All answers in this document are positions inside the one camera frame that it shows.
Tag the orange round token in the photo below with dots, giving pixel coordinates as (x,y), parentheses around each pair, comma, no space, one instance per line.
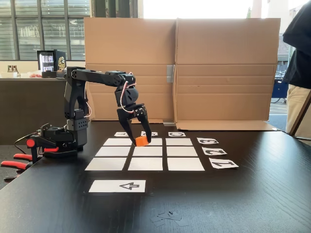
(141,141)

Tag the white grid square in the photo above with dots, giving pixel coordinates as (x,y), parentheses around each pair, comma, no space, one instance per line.
(182,151)
(156,142)
(145,164)
(179,141)
(118,141)
(147,152)
(185,164)

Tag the letter A paper label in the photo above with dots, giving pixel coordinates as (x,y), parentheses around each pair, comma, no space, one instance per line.
(117,134)

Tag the letter B paper label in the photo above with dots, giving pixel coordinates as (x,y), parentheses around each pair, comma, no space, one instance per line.
(155,133)

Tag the grey tape strip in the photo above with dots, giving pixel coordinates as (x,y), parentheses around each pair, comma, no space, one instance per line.
(170,74)
(168,123)

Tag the letter C paper label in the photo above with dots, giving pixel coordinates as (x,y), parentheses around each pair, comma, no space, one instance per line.
(170,134)

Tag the brown cardboard panel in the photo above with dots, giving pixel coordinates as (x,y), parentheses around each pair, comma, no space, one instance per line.
(128,48)
(226,48)

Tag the number 3 paper label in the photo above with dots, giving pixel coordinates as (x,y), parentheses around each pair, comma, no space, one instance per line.
(200,140)

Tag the white arrow paper sheet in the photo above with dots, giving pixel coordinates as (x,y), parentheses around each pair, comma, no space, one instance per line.
(104,186)

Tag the number 2 paper label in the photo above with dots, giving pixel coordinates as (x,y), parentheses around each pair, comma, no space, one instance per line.
(206,153)

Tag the black mini fridge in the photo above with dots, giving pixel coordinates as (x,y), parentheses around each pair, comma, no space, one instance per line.
(60,60)

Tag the number 1 paper label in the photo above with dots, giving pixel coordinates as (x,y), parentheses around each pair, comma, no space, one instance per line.
(213,166)

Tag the white container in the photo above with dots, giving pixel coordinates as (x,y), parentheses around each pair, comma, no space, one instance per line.
(26,75)

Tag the dark counter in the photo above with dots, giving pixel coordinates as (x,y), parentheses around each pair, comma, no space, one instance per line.
(14,109)

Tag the red black clamp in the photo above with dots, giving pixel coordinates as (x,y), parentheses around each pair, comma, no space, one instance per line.
(18,165)

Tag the brown bottle pack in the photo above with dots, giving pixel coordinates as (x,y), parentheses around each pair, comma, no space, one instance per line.
(12,69)

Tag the white tray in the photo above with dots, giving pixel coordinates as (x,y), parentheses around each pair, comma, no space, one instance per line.
(8,75)

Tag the blue object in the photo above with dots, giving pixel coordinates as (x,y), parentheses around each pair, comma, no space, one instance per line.
(279,87)

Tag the wooden board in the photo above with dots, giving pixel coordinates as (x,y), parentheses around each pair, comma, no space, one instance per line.
(300,116)

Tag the person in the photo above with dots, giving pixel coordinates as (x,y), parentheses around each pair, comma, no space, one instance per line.
(298,72)

